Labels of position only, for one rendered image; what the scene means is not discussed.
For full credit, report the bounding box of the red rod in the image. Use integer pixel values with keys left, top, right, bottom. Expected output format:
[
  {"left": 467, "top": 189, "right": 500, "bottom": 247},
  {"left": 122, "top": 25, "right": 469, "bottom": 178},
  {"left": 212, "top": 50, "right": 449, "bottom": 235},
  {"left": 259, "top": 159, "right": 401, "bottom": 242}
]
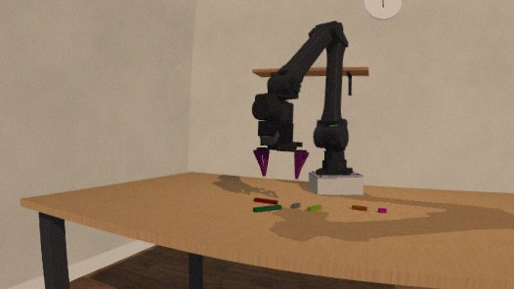
[{"left": 254, "top": 197, "right": 278, "bottom": 205}]

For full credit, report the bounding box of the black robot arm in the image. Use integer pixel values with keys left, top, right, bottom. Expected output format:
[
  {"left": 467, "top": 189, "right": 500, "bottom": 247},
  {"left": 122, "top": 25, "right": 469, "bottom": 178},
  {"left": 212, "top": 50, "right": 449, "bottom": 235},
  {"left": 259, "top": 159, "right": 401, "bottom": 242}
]
[{"left": 252, "top": 21, "right": 353, "bottom": 175}]

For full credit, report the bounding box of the orange rod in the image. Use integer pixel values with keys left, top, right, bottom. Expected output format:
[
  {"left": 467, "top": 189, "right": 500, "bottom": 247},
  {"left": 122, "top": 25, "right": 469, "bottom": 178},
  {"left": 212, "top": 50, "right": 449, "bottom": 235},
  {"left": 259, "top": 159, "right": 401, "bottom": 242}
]
[{"left": 352, "top": 205, "right": 367, "bottom": 211}]

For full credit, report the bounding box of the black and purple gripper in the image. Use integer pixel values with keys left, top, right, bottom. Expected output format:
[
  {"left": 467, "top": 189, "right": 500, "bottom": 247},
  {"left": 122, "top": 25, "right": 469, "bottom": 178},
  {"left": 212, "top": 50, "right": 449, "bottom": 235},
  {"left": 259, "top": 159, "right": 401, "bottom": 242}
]
[{"left": 253, "top": 142, "right": 309, "bottom": 180}]

